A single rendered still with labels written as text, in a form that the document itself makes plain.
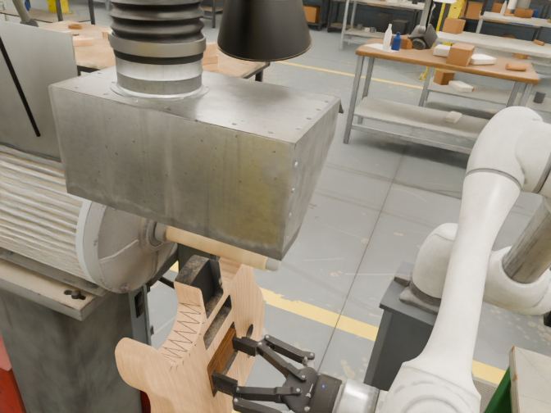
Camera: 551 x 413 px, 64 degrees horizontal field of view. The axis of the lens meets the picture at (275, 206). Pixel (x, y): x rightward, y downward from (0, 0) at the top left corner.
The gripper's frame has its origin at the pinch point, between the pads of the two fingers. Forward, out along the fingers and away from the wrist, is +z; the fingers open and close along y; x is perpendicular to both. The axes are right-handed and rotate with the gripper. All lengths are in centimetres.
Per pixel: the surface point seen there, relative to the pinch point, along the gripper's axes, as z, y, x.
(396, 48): 27, 377, -75
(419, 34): -16, 65, 39
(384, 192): 1, 261, -149
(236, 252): 0.5, 7.1, 20.2
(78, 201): 24.0, 0.8, 27.7
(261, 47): 0, 16, 50
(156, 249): 15.6, 5.9, 15.9
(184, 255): 23.5, 23.4, -5.3
